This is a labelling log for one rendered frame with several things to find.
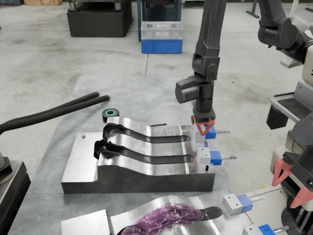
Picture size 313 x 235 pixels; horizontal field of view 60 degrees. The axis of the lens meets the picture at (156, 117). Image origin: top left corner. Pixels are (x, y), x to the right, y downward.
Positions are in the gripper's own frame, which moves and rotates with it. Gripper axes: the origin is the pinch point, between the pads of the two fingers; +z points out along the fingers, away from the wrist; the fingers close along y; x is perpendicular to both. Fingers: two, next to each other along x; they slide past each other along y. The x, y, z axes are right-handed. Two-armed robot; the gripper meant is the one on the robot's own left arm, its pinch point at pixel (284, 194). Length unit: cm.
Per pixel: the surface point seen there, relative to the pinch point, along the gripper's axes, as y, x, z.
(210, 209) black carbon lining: -10.7, -5.5, 18.5
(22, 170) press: -55, -53, 52
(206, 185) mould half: -20.8, -1.0, 18.4
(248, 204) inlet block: -7.7, 3.2, 12.3
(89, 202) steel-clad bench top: -29, -34, 38
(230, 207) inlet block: -7.8, -2.7, 13.9
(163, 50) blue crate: -329, 118, 46
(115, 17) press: -420, 59, 43
